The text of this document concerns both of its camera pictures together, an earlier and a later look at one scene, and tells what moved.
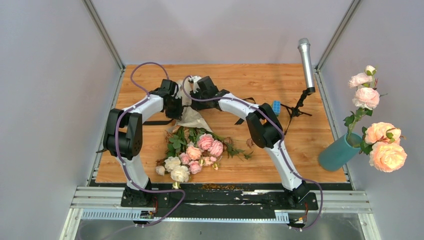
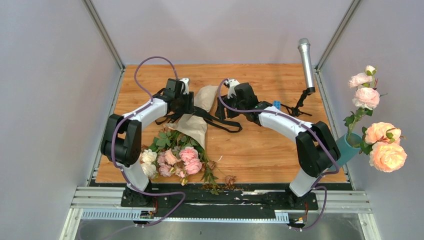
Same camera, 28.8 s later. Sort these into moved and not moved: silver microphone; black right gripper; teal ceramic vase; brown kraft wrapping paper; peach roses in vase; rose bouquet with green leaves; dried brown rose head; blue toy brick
Moved: dried brown rose head; rose bouquet with green leaves; black right gripper; brown kraft wrapping paper
Not moved: silver microphone; peach roses in vase; teal ceramic vase; blue toy brick
